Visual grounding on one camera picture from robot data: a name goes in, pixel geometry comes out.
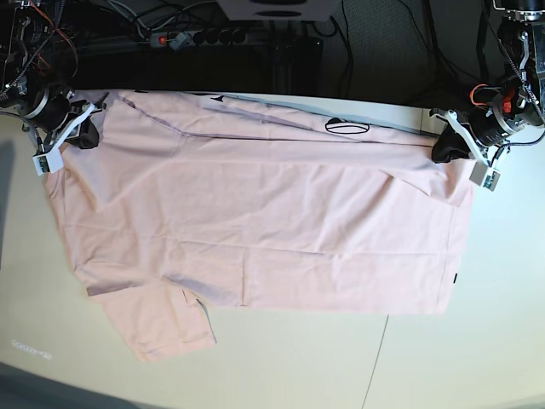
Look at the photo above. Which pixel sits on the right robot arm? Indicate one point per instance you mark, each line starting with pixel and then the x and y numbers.
pixel 32 39

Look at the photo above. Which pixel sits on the black power adapter box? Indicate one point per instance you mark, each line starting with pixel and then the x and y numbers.
pixel 307 50

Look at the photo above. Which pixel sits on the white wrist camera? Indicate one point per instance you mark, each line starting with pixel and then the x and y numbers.
pixel 47 162
pixel 485 176

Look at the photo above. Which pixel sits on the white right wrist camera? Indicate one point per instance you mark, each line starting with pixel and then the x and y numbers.
pixel 47 162

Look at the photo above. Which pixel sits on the aluminium table leg post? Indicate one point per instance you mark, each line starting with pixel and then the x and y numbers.
pixel 281 69

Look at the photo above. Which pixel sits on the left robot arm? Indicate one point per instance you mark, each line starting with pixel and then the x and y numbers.
pixel 509 94

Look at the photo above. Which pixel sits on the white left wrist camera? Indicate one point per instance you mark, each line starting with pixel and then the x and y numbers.
pixel 485 176

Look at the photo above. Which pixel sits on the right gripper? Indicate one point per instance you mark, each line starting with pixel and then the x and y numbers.
pixel 49 110

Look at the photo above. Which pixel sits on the black power strip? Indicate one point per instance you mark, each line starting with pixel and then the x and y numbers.
pixel 183 39

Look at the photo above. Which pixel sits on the pink T-shirt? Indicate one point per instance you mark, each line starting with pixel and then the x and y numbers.
pixel 195 200

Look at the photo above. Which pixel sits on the white box with oval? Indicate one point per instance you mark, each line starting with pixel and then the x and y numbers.
pixel 313 10

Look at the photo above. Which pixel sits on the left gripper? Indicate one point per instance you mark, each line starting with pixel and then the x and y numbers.
pixel 481 135

